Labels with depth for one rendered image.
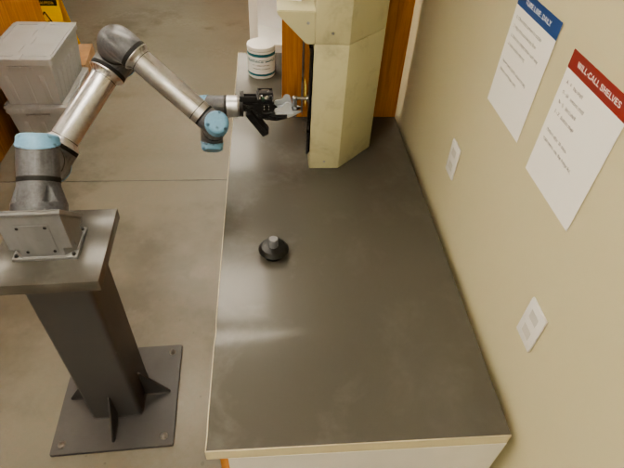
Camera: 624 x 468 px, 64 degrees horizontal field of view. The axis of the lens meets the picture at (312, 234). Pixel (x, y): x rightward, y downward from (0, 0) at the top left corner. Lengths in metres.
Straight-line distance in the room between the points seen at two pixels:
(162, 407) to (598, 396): 1.76
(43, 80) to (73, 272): 2.24
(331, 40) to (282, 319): 0.86
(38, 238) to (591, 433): 1.43
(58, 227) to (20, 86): 2.29
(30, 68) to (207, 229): 1.51
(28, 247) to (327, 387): 0.95
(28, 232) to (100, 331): 0.45
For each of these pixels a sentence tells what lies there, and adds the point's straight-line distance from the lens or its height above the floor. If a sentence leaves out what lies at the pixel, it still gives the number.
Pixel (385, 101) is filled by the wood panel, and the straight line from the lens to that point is 2.20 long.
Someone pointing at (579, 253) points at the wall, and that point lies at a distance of 1.06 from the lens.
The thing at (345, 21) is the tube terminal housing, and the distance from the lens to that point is 1.63.
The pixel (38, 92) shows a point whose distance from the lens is 3.77.
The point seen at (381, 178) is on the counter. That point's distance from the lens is 1.86.
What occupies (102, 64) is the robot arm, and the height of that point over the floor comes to 1.32.
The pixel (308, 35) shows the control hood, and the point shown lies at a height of 1.44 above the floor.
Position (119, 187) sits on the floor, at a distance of 3.45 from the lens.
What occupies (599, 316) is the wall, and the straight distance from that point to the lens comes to 1.03.
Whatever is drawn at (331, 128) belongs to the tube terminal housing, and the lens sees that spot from 1.79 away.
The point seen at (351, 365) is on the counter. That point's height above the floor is 0.94.
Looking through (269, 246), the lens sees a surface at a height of 0.98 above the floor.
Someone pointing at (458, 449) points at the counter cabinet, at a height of 0.88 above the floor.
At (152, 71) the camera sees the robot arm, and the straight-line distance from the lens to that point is 1.66.
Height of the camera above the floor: 2.05
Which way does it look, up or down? 44 degrees down
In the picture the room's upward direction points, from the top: 3 degrees clockwise
